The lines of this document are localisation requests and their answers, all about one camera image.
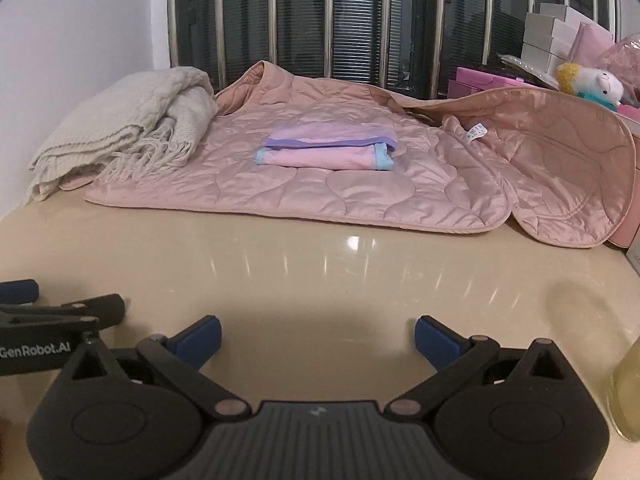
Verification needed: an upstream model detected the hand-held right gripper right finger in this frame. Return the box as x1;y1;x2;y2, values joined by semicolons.
385;315;589;422

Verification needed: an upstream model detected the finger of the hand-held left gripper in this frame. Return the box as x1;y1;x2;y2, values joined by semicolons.
0;279;40;306
0;293;126;333

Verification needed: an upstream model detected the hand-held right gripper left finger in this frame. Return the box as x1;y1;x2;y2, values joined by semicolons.
50;315;249;422

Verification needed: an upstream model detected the pink blue purple-trimmed garment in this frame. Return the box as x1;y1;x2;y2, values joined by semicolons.
255;126;398;171

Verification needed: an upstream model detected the beige knitted fringed blanket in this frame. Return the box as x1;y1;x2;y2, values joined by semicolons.
22;66;219;206

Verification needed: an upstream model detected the pink quilted blanket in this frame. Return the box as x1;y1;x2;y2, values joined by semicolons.
84;60;637;250

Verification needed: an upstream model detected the clear glass jar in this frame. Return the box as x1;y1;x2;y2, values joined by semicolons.
604;334;640;444

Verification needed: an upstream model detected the flat pink box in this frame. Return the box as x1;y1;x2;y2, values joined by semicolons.
447;65;557;99

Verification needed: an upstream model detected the clear plastic packet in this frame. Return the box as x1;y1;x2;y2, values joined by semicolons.
497;52;561;86

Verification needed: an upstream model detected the white plush alpaca toy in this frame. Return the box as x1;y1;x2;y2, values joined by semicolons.
556;62;626;109

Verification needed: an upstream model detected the white cardboard box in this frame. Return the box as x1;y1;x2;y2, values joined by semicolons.
523;12;587;47
538;3;597;25
520;42;574;72

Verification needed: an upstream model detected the metal window grille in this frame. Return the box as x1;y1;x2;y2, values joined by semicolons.
167;0;640;102

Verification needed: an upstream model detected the pink fabric pouch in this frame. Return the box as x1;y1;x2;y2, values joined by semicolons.
570;22;616;69

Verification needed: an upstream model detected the pink translucent bag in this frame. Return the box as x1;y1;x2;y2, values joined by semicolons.
597;33;640;109

